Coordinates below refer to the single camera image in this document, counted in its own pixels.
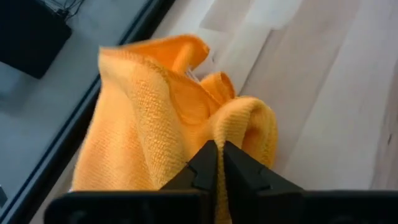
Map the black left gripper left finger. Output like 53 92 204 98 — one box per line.
44 139 218 224

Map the orange microfiber towel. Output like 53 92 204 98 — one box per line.
70 34 279 224

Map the black metal table frame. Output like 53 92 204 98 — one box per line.
0 0 177 224

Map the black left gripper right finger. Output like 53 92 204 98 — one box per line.
223 141 398 224

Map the black box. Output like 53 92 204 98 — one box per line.
0 0 73 80

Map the thin black cable bundle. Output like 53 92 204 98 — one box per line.
43 0 85 20

